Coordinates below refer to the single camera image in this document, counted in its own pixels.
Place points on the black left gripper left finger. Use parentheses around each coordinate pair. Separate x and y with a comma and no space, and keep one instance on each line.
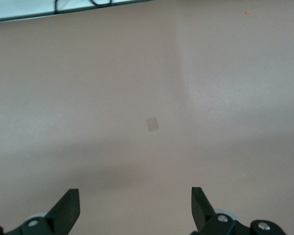
(63,215)

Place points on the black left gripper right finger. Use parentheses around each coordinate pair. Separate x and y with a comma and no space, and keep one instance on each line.
(205,218)

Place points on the brown tape patch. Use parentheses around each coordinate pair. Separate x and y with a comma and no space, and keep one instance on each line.
(153,124)

